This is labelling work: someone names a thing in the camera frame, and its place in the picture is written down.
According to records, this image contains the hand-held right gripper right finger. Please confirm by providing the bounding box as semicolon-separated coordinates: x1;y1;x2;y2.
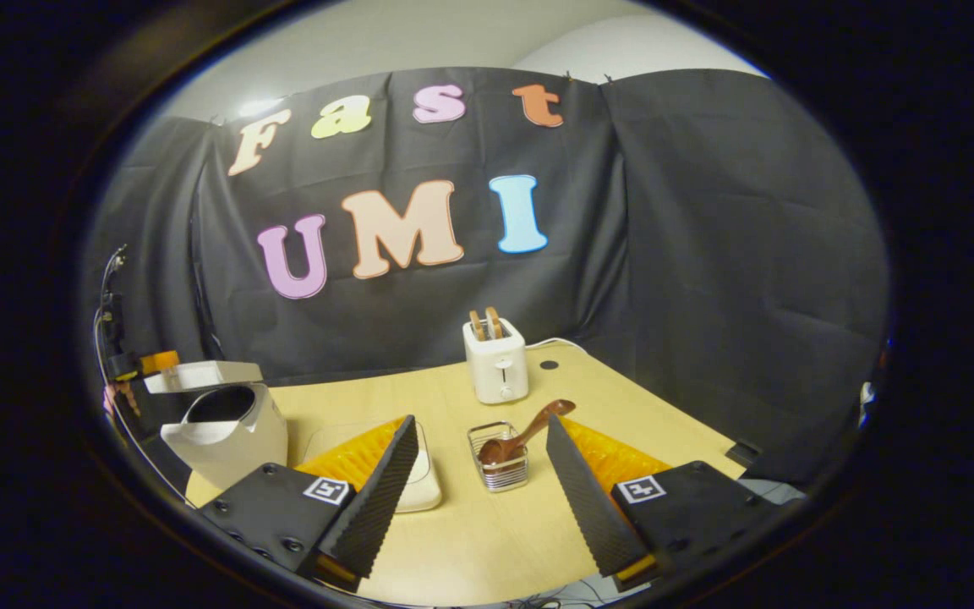
544;414;792;593

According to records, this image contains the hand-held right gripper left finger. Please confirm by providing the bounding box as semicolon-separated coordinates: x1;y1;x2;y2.
197;414;420;593

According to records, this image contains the metal wire chopstick holder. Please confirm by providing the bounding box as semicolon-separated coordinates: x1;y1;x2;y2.
467;420;530;493

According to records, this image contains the brown wooden spoon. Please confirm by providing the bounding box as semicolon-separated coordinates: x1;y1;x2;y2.
479;399;577;466

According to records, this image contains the white rice cooker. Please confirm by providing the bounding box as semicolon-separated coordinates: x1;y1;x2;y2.
143;359;290;491

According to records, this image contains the cream square rice container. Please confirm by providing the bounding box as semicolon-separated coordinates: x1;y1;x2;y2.
301;419;444;514

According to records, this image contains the white toaster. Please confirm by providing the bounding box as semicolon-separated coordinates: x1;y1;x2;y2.
462;319;530;405

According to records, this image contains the small black table clamp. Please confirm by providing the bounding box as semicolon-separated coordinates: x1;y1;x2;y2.
724;438;764;468

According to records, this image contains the black backdrop cloth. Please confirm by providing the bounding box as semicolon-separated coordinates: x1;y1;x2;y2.
85;66;892;508

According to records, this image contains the white power cable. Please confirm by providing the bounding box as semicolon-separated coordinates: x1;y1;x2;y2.
525;337;591;356

